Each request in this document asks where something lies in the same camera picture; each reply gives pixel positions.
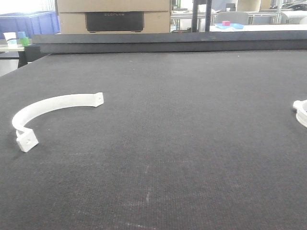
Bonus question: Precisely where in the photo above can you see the blue plastic crate background left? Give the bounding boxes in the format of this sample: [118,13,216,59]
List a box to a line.
[0,11,60,39]

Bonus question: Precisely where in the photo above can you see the grey chair back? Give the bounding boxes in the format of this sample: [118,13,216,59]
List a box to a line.
[215,11,249,25]

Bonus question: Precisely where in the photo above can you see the pink cube on tray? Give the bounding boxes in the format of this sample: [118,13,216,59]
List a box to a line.
[222,21,231,26]

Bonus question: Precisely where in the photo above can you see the black vertical post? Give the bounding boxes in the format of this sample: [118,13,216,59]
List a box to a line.
[191,0,213,33]

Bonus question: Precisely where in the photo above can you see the white paper cup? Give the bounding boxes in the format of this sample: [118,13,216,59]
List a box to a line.
[3,32,18,47]

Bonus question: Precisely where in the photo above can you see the white PVC clamp piece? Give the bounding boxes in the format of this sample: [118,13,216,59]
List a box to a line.
[293,100,307,127]

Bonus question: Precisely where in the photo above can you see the white curved PVC clamp half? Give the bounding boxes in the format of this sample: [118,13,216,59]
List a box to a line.
[12,92,104,152]

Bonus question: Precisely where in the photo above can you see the cardboard box with black device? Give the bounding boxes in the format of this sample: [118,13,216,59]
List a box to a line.
[56,0,171,34]

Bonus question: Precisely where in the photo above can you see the blue tray background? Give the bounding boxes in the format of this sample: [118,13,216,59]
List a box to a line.
[214,23,244,30]

